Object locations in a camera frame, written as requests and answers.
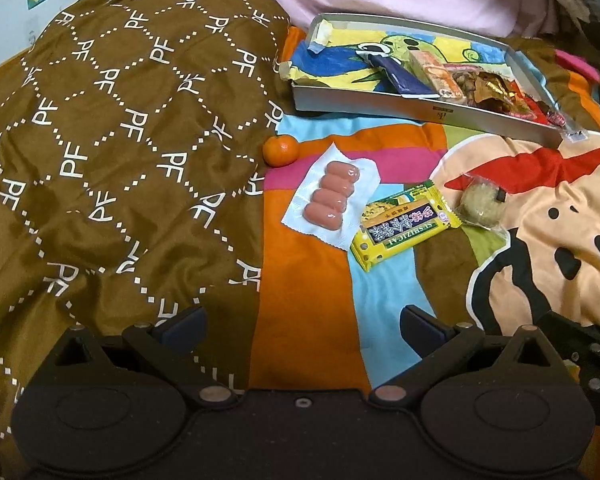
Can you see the grey cardboard tray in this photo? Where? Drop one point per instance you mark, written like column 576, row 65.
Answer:
column 380, row 110

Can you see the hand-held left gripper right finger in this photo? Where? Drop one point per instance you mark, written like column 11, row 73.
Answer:
column 421, row 323

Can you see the cartoon drawing paper sheet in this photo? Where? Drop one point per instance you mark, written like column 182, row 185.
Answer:
column 340, row 67

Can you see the clear brown snack packet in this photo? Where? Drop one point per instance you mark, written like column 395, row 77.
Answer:
column 467, row 85

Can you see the mandarin orange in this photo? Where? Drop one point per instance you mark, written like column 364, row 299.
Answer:
column 280, row 150

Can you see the red dried tofu packet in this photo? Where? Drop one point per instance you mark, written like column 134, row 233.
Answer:
column 510, row 102

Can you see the clear rice cake packet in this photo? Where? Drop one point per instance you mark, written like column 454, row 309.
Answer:
column 477, row 200

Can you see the yellow snack packet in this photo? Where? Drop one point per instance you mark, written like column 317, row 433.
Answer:
column 405, row 230

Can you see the clear sausage pack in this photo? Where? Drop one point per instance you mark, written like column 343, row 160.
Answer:
column 330, row 195

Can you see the orange rice cracker packet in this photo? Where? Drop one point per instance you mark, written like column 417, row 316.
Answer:
column 437, row 77

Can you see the colourful cartoon printed blanket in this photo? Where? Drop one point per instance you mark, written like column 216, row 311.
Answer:
column 305, row 285

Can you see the piece of masking tape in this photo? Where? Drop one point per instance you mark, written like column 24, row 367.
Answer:
column 320, row 37

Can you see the dark blue snack packet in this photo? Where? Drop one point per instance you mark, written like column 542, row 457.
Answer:
column 405, row 77

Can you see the brown patterned quilt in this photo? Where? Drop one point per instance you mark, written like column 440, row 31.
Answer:
column 105, row 160

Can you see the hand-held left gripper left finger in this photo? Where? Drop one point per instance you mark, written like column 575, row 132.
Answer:
column 185, row 325

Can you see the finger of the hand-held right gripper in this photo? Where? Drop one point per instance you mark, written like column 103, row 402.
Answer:
column 570, row 325

